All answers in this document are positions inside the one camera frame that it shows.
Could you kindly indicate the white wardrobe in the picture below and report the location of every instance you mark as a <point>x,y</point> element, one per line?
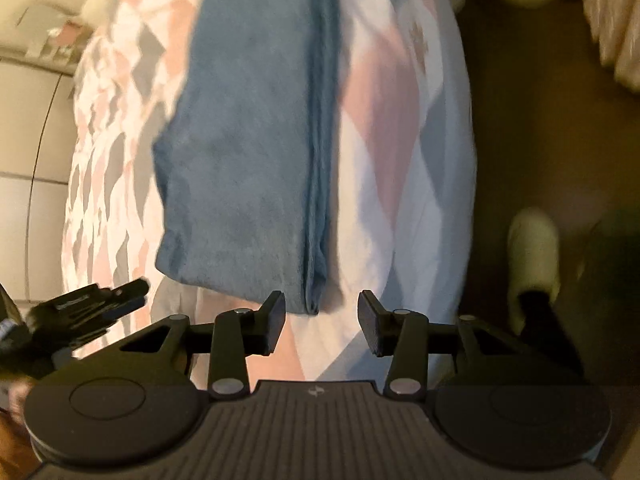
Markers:
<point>38,135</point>

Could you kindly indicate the cream slipper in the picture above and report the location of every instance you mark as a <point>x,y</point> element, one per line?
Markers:
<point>533,249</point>

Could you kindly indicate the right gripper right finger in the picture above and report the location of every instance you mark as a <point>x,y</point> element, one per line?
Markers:
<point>402,335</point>

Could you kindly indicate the person's left hand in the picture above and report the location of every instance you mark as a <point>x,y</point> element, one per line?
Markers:
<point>14,391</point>

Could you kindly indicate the blue denim jeans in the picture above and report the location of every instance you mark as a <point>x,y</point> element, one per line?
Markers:
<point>244,166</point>

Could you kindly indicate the checkered pink blue bed quilt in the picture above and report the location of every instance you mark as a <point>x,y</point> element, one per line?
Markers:
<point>402,198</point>

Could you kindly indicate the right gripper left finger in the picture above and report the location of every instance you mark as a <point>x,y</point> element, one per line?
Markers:
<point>240,333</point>

